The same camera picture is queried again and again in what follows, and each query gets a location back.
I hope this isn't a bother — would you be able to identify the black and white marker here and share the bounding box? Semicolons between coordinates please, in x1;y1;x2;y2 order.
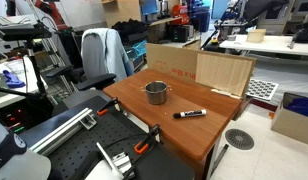
172;109;208;120

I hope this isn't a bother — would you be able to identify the orange and black clamp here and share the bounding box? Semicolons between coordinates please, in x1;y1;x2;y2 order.
133;124;161;155
96;97;120;117

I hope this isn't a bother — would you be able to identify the brown cardboard box panel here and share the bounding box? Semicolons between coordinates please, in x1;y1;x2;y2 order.
145;42;257;100

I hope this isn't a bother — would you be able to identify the black office chair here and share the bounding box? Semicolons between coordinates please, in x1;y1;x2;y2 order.
45;28;118;103

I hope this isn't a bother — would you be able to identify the black perforated breadboard plate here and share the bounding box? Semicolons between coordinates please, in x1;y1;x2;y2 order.
47;109;152;180

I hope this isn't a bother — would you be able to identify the round floor drain grate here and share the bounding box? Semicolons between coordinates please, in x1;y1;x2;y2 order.
224;128;255;151

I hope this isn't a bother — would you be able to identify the checkerboard calibration board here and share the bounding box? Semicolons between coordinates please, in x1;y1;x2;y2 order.
245;78;280;102

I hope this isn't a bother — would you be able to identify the small wooden box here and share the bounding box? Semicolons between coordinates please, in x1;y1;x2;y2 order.
246;28;267;44

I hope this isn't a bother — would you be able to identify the black tripod stand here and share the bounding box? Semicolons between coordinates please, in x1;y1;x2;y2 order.
0;39;55;124

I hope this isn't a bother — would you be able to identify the white work table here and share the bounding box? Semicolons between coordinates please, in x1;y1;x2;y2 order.
219;33;308;58

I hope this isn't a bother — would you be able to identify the open cardboard box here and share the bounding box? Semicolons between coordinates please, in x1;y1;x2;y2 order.
270;91;308;146

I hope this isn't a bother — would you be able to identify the blue glove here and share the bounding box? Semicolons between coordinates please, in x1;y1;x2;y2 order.
2;69;27;90

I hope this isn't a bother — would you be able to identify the computer case with leds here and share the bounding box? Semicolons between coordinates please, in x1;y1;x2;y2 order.
0;105;28;135

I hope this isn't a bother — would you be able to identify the grey and navy cap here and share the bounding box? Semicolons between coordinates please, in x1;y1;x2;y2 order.
0;117;52;180

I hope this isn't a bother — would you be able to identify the steel cup with handles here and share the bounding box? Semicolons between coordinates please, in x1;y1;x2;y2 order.
140;80;173;106

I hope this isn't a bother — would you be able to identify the small aluminium bracket rail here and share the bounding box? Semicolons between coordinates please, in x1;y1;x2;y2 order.
95;141;136;180

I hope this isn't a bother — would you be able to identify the long aluminium extrusion rail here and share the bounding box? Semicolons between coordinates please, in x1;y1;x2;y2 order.
29;107;98;157

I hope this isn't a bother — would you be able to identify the black camera on tripod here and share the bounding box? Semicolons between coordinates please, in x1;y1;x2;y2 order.
0;21;53;42

